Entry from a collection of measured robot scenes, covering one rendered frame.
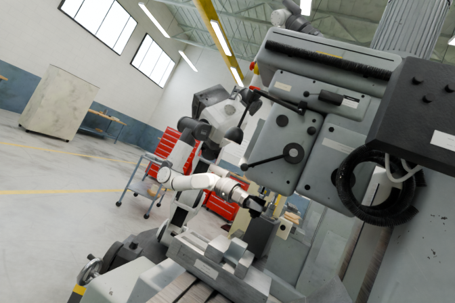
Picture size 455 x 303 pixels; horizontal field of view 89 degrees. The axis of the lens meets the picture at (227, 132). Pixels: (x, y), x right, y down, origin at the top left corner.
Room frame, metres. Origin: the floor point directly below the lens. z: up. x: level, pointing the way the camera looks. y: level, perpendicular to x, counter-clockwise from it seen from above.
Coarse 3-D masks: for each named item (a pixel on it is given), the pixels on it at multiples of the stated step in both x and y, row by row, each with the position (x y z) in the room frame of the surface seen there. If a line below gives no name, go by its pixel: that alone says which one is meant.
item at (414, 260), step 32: (384, 192) 0.78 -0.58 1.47; (416, 192) 0.58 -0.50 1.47; (448, 192) 0.54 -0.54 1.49; (416, 224) 0.55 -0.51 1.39; (448, 224) 0.53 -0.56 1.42; (352, 256) 0.85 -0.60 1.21; (384, 256) 0.63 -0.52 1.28; (416, 256) 0.54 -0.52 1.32; (448, 256) 0.53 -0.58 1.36; (352, 288) 0.75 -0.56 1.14; (384, 288) 0.57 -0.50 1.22; (416, 288) 0.54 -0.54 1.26; (448, 288) 0.52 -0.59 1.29
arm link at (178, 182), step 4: (172, 172) 1.13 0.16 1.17; (176, 172) 1.16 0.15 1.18; (172, 176) 1.12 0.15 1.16; (176, 176) 1.15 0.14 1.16; (180, 176) 1.11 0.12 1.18; (184, 176) 1.10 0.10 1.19; (188, 176) 1.08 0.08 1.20; (172, 180) 1.12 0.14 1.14; (176, 180) 1.10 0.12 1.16; (180, 180) 1.08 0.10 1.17; (184, 180) 1.07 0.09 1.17; (188, 180) 1.06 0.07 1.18; (164, 184) 1.13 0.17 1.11; (168, 184) 1.12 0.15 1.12; (172, 184) 1.11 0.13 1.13; (176, 184) 1.09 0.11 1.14; (180, 184) 1.08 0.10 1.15; (184, 184) 1.07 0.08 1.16; (188, 184) 1.05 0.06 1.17; (168, 188) 1.13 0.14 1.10; (172, 188) 1.12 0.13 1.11; (176, 188) 1.10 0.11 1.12; (180, 188) 1.09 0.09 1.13; (184, 188) 1.08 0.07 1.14; (188, 188) 1.07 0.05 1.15
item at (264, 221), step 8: (264, 216) 1.22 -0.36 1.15; (272, 216) 1.30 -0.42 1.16; (248, 224) 1.23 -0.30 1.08; (256, 224) 1.22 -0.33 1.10; (264, 224) 1.20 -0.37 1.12; (272, 224) 1.18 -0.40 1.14; (248, 232) 1.22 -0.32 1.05; (256, 232) 1.21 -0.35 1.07; (264, 232) 1.19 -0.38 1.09; (272, 232) 1.22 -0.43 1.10; (248, 240) 1.22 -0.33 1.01; (256, 240) 1.20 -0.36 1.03; (264, 240) 1.19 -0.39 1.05; (272, 240) 1.34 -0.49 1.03; (248, 248) 1.21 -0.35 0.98; (256, 248) 1.19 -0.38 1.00; (264, 248) 1.18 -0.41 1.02; (256, 256) 1.19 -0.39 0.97
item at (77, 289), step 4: (132, 236) 2.08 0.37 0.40; (124, 240) 1.96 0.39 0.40; (128, 240) 1.99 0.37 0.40; (124, 244) 1.90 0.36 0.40; (76, 284) 1.34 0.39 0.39; (88, 284) 1.37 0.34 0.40; (76, 288) 1.34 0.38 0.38; (80, 288) 1.34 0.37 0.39; (84, 288) 1.34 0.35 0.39; (72, 292) 1.34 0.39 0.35; (76, 292) 1.34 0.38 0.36; (80, 292) 1.34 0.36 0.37; (84, 292) 1.34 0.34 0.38; (72, 296) 1.34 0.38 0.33; (76, 296) 1.34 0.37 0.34; (80, 296) 1.34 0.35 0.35; (68, 300) 1.34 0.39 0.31; (72, 300) 1.34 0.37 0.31; (76, 300) 1.34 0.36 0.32; (80, 300) 1.34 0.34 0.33
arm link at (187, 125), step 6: (186, 120) 1.21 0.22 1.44; (192, 120) 1.20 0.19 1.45; (180, 126) 1.22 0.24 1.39; (186, 126) 1.19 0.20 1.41; (192, 126) 1.17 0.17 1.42; (186, 132) 1.18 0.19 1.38; (192, 132) 1.17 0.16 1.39; (180, 138) 1.18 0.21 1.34; (186, 138) 1.17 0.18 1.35; (192, 138) 1.17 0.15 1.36; (192, 144) 1.18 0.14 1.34
